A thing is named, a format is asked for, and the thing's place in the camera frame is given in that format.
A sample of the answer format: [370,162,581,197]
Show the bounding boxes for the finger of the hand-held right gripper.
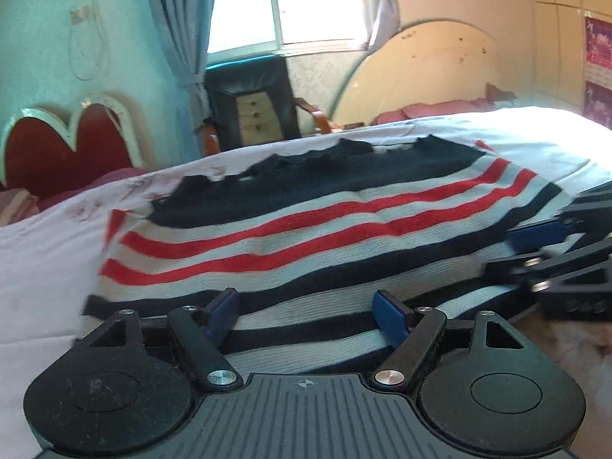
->
[488,235,612,292]
[508,182,612,252]

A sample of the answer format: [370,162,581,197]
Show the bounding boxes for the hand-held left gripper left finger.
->
[72,288,244,390]

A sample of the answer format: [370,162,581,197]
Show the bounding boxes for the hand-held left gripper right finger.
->
[370,290,531,393]

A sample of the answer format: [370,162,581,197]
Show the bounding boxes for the striped knit sweater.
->
[79,136,575,376]

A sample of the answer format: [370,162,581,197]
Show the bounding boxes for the patterned brown pillow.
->
[485,83,518,109]

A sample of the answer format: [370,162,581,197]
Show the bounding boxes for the floral bed sheet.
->
[0,105,612,459]

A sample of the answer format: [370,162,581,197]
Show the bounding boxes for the maroon pillow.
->
[36,167,144,211]

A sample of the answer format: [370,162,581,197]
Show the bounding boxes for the cream arched headboard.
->
[330,20,527,127]

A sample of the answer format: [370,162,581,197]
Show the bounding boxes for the cream wardrobe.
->
[526,0,612,131]

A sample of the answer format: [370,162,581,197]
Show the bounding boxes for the striped pink pillow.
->
[0,188,42,228]

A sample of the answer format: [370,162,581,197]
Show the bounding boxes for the black leather chair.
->
[203,55,332,157]

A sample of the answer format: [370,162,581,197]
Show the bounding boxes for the red heart-shaped headboard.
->
[0,94,144,202]

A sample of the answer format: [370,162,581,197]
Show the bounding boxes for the grey-blue curtain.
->
[143,0,212,131]
[358,0,402,51]

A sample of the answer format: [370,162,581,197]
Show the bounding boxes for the bright window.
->
[205,0,371,57]

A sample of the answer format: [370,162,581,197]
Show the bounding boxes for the purple wall poster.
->
[584,80,612,131]
[583,16,612,77]

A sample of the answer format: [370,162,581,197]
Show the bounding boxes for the white wall cable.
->
[67,0,112,82]

